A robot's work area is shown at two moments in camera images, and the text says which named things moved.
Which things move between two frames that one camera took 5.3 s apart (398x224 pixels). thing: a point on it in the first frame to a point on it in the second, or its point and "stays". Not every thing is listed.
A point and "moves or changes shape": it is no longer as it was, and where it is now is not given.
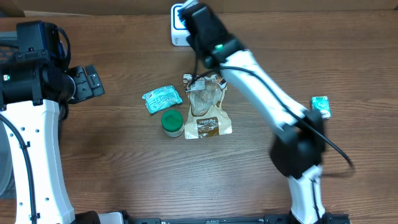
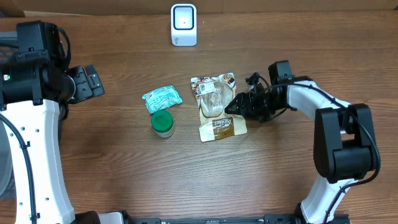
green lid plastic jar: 172,123 to 162,123
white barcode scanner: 179,33 stays
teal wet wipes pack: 161,98 stays
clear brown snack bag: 207,116 moves or changes shape
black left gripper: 90,81 stays
